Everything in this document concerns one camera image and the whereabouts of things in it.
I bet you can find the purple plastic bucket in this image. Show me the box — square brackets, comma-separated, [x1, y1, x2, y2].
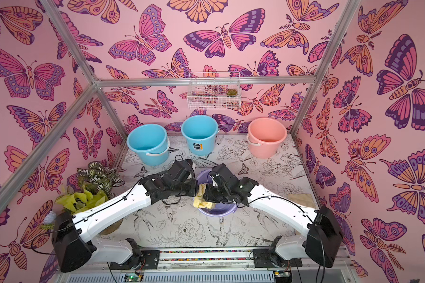
[197, 169, 237, 217]

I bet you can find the yellow cleaning cloth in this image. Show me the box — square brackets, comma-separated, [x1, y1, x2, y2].
[192, 183, 216, 209]

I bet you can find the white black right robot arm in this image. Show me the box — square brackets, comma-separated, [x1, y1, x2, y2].
[204, 164, 344, 268]

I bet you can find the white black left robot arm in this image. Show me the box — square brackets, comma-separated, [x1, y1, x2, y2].
[51, 159, 198, 273]

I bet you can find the left light blue bucket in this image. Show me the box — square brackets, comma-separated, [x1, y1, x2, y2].
[126, 124, 170, 166]

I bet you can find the light blue bucket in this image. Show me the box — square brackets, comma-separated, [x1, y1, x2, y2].
[181, 115, 219, 156]
[126, 124, 170, 166]

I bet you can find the middle light blue bucket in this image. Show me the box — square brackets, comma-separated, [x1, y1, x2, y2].
[181, 115, 219, 156]

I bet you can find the pink plastic bucket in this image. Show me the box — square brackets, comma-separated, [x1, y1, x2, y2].
[246, 117, 288, 159]

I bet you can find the potted green leafy plant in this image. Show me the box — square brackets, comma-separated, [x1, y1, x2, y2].
[55, 161, 125, 215]

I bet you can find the small green succulent plant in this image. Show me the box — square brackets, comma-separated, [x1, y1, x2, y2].
[226, 88, 238, 96]

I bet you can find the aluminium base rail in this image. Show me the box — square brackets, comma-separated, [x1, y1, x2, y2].
[55, 247, 359, 283]

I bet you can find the white wire wall basket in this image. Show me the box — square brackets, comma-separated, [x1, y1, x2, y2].
[185, 71, 242, 111]

